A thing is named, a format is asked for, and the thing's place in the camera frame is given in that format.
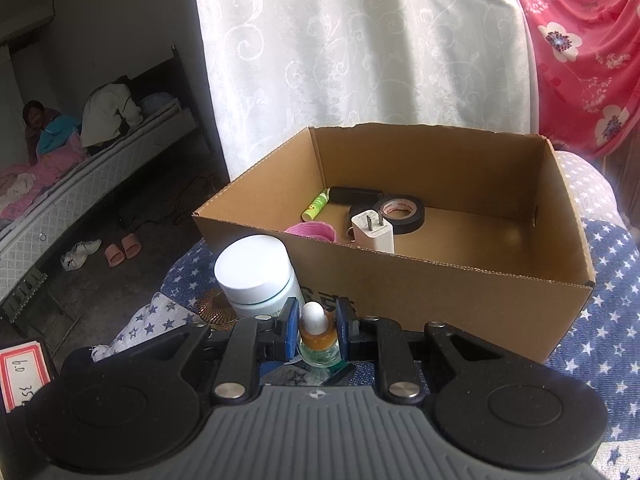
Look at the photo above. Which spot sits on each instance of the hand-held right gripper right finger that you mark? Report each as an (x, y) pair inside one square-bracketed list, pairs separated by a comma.
[(342, 330)]

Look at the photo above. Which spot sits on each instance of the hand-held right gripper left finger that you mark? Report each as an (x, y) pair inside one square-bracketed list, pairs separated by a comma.
[(289, 330)]

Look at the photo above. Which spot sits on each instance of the green dropper bottle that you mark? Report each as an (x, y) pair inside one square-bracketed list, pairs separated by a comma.
[(320, 346)]

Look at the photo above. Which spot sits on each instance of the white pill bottle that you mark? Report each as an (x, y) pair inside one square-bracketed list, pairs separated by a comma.
[(255, 270)]

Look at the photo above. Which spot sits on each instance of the dark jar rose-gold lid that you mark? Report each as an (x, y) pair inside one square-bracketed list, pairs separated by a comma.
[(217, 307)]

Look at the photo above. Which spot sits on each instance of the white charger plug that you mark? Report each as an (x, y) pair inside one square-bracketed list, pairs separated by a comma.
[(372, 236)]

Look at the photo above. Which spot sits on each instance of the brown cardboard box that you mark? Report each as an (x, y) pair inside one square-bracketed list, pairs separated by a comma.
[(450, 300)]

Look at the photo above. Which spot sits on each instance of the green lip balm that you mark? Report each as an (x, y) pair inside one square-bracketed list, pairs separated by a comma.
[(315, 206)]

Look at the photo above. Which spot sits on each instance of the black tape roll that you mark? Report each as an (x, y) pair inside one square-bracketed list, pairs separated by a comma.
[(417, 217)]

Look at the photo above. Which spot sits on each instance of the black cylindrical tube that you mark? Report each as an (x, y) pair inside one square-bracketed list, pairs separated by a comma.
[(355, 195)]

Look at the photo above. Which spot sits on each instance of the green folding stool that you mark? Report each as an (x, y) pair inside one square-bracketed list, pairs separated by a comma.
[(22, 292)]

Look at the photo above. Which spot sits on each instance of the white shoe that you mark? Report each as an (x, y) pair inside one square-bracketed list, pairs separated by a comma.
[(80, 255)]

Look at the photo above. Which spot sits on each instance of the pink slipper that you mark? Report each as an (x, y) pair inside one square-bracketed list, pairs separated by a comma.
[(114, 255), (132, 246)]

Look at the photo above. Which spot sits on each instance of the bed with white mattress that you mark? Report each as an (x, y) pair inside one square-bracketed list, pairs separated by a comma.
[(75, 195)]

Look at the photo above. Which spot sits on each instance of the pink bedding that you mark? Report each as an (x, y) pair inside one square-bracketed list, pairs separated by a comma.
[(45, 172)]

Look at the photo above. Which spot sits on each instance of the white garment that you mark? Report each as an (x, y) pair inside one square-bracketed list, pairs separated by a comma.
[(107, 115)]

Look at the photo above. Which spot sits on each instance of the white patterned curtain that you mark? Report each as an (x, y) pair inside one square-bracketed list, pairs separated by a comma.
[(350, 50)]

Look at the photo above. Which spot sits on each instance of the red floral cloth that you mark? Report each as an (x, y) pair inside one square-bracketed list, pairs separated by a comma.
[(575, 70)]

